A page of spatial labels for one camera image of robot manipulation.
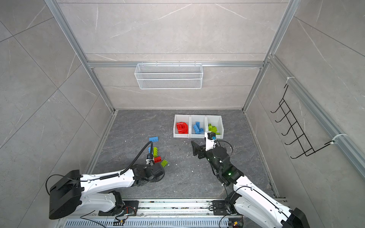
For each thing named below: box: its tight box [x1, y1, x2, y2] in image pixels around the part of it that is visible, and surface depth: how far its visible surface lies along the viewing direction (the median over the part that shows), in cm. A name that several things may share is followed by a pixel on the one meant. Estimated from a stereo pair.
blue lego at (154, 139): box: [148, 136, 159, 143], surface depth 100 cm
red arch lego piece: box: [176, 122, 189, 134], surface depth 105 cm
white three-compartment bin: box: [172, 114, 225, 139], surface depth 105 cm
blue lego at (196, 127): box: [192, 121, 201, 134], surface depth 103 cm
